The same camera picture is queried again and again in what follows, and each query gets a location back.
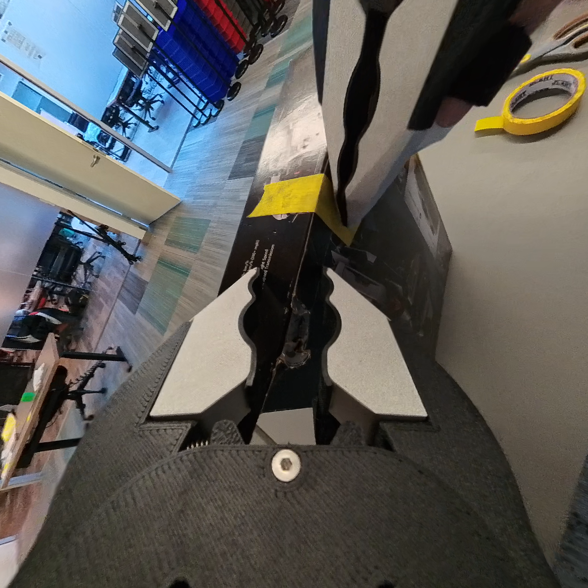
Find black lego box silver car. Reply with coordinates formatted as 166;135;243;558
220;46;454;413

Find person's right hand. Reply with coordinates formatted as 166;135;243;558
435;98;475;128

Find wooden desk with black legs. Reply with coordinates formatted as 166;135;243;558
0;333;131;488

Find black tripod stand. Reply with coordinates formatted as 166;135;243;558
56;210;142;268

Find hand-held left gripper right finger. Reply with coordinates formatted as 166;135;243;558
321;268;429;421

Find yellow tape roll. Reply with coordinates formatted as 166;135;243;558
474;68;587;137

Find red bin cart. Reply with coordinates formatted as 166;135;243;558
193;0;290;51

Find yellow tape strip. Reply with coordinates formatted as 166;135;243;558
247;174;356;245

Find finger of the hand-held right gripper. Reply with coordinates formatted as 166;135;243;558
312;0;383;217
340;0;461;230

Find white cabinet with key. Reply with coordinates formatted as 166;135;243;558
0;92;181;227

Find red black gaming chair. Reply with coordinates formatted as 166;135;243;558
2;305;85;346

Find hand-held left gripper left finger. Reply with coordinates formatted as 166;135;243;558
148;268;260;422

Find row of grey metal frames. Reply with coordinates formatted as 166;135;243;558
111;0;179;78

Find black office chair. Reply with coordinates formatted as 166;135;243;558
59;347;131;421

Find black grey scissors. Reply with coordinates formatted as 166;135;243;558
507;23;588;76

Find blue bin cart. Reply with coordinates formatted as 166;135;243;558
149;0;242;115

